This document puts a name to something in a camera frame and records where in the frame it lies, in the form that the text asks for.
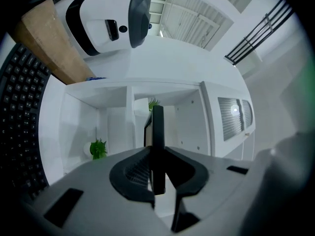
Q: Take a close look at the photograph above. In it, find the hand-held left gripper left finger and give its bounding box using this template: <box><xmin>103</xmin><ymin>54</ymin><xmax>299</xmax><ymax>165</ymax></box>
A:
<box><xmin>109</xmin><ymin>146</ymin><xmax>156</xmax><ymax>209</ymax></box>

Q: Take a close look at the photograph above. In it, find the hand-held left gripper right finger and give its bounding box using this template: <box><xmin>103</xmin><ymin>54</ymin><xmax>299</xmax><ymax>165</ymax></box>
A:
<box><xmin>164</xmin><ymin>146</ymin><xmax>210</xmax><ymax>233</ymax></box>

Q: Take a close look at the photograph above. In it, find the black framed picture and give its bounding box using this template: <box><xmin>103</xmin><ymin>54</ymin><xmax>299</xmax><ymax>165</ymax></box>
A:
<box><xmin>143</xmin><ymin>104</ymin><xmax>166</xmax><ymax>196</ymax></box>

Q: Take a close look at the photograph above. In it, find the white shelf cabinet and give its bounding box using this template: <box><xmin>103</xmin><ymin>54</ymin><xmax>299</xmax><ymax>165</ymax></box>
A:
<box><xmin>63</xmin><ymin>79</ymin><xmax>258</xmax><ymax>179</ymax></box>

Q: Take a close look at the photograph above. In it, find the small green potted plant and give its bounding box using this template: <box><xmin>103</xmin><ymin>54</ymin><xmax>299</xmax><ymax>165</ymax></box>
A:
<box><xmin>147</xmin><ymin>96</ymin><xmax>161</xmax><ymax>113</ymax></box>
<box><xmin>83</xmin><ymin>138</ymin><xmax>108</xmax><ymax>160</ymax></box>

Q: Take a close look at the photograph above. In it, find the ribbed glass cabinet door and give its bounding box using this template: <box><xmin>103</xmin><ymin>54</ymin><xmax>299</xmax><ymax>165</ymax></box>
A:
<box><xmin>200</xmin><ymin>81</ymin><xmax>257</xmax><ymax>160</ymax></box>

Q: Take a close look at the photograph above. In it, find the black keyboard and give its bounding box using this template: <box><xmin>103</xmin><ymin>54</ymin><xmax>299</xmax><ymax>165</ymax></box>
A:
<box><xmin>0</xmin><ymin>42</ymin><xmax>50</xmax><ymax>202</ymax></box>

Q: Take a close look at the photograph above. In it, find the black metal railing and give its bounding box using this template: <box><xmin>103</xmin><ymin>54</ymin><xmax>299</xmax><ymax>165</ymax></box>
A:
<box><xmin>224</xmin><ymin>0</ymin><xmax>295</xmax><ymax>66</ymax></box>

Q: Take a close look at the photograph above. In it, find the brown cardboard box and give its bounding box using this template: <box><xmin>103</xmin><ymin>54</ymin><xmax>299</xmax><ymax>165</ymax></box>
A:
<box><xmin>13</xmin><ymin>0</ymin><xmax>97</xmax><ymax>85</ymax></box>

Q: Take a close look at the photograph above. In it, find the white and black delivery robot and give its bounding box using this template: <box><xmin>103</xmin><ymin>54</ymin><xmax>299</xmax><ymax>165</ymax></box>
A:
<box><xmin>53</xmin><ymin>0</ymin><xmax>152</xmax><ymax>57</ymax></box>

